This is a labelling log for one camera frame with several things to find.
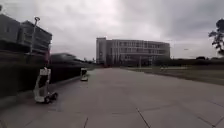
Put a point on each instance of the dark tree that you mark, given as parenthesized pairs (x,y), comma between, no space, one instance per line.
(219,35)

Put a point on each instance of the tall white wheeled robot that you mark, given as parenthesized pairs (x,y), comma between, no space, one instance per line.
(42,83)

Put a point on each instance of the grey concrete slab plaza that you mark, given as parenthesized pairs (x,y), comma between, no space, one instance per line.
(126,96)

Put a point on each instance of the dark wall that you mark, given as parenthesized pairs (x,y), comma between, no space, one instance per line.
(20,76)

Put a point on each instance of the grey multi-storey building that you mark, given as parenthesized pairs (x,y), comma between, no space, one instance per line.
(133,50)

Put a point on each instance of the grey lamp pole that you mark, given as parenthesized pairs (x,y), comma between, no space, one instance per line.
(33,37)

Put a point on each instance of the distant row of trees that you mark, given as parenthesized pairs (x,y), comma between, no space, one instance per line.
(186,61)

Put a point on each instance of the small white robot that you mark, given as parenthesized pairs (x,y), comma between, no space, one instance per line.
(84,74)

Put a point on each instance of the dark building with balconies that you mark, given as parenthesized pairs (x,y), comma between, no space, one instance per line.
(30,36)

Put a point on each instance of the grass strip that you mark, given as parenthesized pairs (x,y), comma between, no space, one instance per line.
(186,74)

